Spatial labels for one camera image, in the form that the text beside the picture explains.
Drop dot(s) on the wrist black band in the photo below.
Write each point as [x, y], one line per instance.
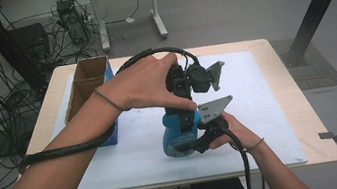
[108, 100]
[255, 145]

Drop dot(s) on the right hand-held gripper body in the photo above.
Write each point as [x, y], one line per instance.
[212, 109]

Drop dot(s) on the grey floor mat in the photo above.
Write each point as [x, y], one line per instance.
[313, 62]

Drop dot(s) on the black tape piece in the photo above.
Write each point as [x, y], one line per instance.
[329, 136]

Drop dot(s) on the black computer tower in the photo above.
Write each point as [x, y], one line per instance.
[73, 21]

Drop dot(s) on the blue cardboard box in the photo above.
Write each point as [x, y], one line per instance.
[87, 83]

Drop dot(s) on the person's right hand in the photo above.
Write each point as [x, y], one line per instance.
[238, 134]

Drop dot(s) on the white table mat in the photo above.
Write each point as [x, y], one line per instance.
[262, 127]

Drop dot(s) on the left wrist black band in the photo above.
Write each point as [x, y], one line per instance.
[108, 100]

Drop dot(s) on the white background desk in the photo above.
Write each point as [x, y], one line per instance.
[155, 8]

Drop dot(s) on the blue bottle with white cap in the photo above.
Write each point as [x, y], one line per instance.
[173, 141]

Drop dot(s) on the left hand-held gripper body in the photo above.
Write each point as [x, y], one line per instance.
[197, 78]

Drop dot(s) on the light wooden table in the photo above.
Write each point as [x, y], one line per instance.
[308, 117]

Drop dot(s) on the black equipment box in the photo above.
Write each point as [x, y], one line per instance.
[30, 41]

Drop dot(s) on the black floor plate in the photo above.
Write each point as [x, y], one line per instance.
[8, 142]

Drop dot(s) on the right wrist black band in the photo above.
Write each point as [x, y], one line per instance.
[255, 145]

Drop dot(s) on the person's left hand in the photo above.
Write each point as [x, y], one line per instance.
[141, 85]

